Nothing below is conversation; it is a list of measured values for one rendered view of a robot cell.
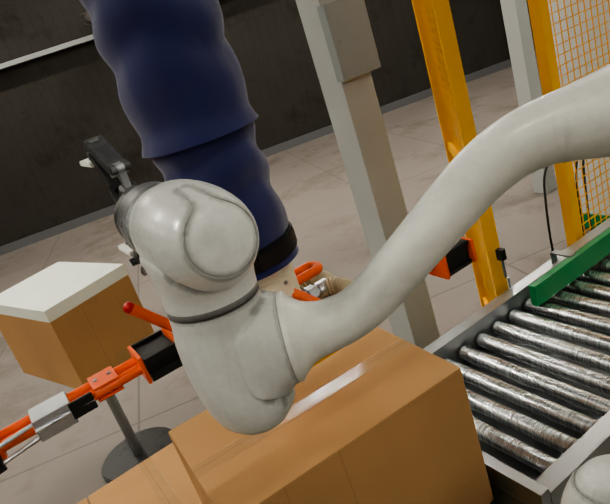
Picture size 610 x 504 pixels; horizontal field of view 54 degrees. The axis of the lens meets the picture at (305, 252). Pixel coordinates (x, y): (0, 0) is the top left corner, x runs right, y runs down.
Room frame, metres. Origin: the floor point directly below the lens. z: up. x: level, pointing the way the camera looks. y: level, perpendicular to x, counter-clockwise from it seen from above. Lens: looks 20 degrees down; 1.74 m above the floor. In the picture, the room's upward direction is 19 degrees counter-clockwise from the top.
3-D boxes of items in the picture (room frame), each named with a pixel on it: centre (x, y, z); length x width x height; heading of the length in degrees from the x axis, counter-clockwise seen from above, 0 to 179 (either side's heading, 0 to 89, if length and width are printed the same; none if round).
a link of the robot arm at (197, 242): (0.58, 0.10, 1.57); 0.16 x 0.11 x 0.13; 26
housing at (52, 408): (0.98, 0.54, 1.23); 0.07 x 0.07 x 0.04; 26
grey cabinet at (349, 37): (2.50, -0.45, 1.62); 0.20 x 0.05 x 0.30; 117
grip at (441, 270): (1.08, -0.26, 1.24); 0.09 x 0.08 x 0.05; 26
